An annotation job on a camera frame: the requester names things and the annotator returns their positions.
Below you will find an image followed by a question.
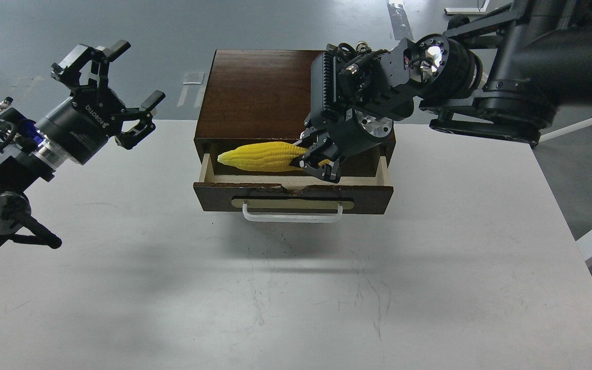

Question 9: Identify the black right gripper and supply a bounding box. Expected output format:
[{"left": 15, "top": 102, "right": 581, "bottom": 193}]
[{"left": 290, "top": 43, "right": 414, "bottom": 183}]

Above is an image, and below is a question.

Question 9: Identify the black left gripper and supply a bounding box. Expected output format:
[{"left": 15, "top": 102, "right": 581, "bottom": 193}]
[{"left": 35, "top": 40, "right": 166, "bottom": 166}]

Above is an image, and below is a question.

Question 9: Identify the yellow plastic corn cob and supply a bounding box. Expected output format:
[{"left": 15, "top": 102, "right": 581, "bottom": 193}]
[{"left": 217, "top": 141, "right": 307, "bottom": 173}]

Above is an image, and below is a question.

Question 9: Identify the wooden drawer with white handle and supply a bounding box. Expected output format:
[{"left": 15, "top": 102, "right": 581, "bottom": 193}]
[{"left": 193, "top": 140, "right": 395, "bottom": 215}]

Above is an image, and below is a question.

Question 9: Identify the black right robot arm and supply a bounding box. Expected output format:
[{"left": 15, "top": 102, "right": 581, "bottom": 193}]
[{"left": 291, "top": 1, "right": 592, "bottom": 183}]

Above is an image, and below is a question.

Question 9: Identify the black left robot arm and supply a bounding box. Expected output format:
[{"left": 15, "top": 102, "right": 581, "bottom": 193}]
[{"left": 0, "top": 40, "right": 165, "bottom": 250}]

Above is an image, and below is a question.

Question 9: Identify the dark wooden drawer cabinet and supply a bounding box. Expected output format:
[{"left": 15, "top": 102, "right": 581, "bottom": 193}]
[{"left": 194, "top": 49, "right": 396, "bottom": 165}]

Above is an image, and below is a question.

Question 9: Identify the white desk base foot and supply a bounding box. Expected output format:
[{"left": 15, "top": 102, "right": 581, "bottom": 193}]
[{"left": 444, "top": 1, "right": 498, "bottom": 16}]

